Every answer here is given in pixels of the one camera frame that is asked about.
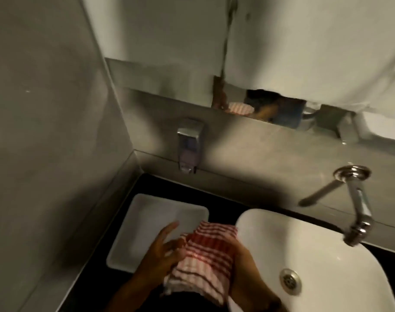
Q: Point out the person's right hand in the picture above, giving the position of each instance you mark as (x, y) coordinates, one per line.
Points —
(249, 289)

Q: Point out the person's left hand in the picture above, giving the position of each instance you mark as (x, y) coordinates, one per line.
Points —
(158, 256)

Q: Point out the white rectangular tray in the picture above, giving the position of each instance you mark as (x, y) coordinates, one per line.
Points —
(142, 224)

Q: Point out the red white checked cloth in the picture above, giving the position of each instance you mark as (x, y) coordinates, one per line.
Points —
(207, 256)

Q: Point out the chrome wall faucet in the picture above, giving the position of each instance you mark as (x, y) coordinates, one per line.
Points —
(359, 204)

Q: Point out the person's left forearm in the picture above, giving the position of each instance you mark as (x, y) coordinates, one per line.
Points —
(129, 298)

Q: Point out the chrome sink drain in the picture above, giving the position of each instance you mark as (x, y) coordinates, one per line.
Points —
(290, 281)

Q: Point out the white ceramic sink basin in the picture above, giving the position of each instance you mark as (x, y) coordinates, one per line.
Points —
(330, 256)

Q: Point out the white sheet cover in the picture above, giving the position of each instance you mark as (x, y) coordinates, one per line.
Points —
(298, 38)

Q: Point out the chrome wall soap dispenser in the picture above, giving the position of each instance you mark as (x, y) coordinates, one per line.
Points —
(191, 142)

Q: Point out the wall mirror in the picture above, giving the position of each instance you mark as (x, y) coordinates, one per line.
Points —
(281, 113)

